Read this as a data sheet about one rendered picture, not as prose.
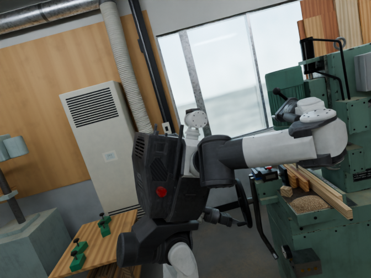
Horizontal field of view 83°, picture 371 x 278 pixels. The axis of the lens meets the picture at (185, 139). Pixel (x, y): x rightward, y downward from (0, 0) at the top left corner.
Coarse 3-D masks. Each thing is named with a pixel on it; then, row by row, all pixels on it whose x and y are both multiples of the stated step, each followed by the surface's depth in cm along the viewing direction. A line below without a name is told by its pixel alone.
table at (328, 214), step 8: (272, 168) 137; (288, 184) 114; (296, 192) 105; (304, 192) 104; (312, 192) 102; (264, 200) 111; (272, 200) 111; (280, 200) 108; (288, 200) 101; (288, 208) 99; (328, 208) 88; (296, 216) 90; (304, 216) 90; (312, 216) 89; (320, 216) 89; (328, 216) 89; (336, 216) 89; (304, 224) 90
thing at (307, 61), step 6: (312, 36) 101; (300, 42) 103; (306, 42) 102; (312, 42) 102; (300, 48) 106; (306, 48) 102; (312, 48) 102; (306, 54) 103; (312, 54) 103; (306, 60) 102; (312, 60) 102; (318, 60) 102; (306, 66) 105; (312, 66) 104; (306, 72) 105; (312, 72) 104
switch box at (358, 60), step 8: (360, 56) 90; (368, 56) 88; (360, 64) 91; (368, 64) 89; (360, 72) 92; (368, 72) 90; (360, 80) 94; (368, 80) 90; (360, 88) 95; (368, 88) 91
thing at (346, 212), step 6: (312, 180) 104; (312, 186) 103; (318, 186) 98; (318, 192) 99; (324, 192) 93; (324, 198) 94; (330, 198) 89; (336, 198) 87; (330, 204) 90; (336, 204) 85; (342, 204) 83; (342, 210) 82; (348, 210) 79; (348, 216) 80
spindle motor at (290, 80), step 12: (276, 72) 101; (288, 72) 99; (300, 72) 101; (276, 84) 103; (288, 84) 100; (300, 84) 102; (276, 96) 105; (288, 96) 102; (300, 96) 103; (276, 108) 108
